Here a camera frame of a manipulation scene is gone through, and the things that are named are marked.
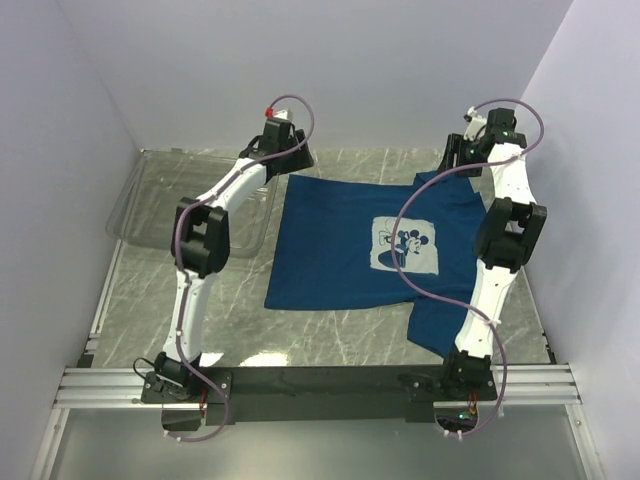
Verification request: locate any blue printed t-shirt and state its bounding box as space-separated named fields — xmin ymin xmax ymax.
xmin=264 ymin=172 xmax=486 ymax=357

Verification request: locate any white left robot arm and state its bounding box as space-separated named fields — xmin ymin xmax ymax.
xmin=154 ymin=109 xmax=314 ymax=402

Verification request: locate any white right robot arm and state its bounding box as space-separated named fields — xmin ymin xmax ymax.
xmin=438 ymin=107 xmax=547 ymax=400

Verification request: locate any clear plastic bin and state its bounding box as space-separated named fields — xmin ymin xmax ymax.
xmin=104 ymin=148 xmax=279 ymax=259

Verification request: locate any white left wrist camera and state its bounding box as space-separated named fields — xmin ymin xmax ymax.
xmin=265 ymin=106 xmax=293 ymax=123

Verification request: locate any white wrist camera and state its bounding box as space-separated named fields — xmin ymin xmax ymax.
xmin=463 ymin=106 xmax=487 ymax=142
xmin=265 ymin=106 xmax=293 ymax=123

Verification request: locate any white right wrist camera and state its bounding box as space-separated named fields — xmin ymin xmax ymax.
xmin=463 ymin=106 xmax=487 ymax=142

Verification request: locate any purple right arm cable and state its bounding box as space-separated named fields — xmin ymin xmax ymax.
xmin=390 ymin=98 xmax=546 ymax=441

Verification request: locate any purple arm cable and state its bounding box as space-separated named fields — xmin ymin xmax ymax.
xmin=167 ymin=94 xmax=316 ymax=444
xmin=390 ymin=98 xmax=546 ymax=441

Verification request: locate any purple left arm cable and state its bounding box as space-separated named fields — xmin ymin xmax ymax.
xmin=167 ymin=94 xmax=316 ymax=444

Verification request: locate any aluminium rail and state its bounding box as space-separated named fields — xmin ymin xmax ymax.
xmin=53 ymin=364 xmax=582 ymax=409

